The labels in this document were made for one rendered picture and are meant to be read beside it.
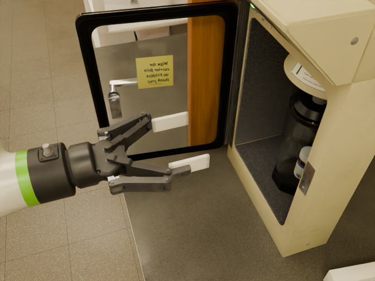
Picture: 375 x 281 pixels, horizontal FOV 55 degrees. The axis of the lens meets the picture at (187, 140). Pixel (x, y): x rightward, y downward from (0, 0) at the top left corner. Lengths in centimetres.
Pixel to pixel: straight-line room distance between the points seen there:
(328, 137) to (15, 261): 174
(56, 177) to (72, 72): 254
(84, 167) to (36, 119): 215
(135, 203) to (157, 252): 15
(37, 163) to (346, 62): 45
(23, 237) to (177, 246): 137
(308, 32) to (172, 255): 58
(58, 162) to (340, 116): 42
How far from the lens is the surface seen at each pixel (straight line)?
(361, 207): 100
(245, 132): 92
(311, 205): 71
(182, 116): 67
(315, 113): 70
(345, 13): 43
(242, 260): 84
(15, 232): 215
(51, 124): 265
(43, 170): 59
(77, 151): 60
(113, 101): 77
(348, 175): 68
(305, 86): 63
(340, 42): 45
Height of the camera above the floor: 168
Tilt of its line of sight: 45 degrees down
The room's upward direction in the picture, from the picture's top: straight up
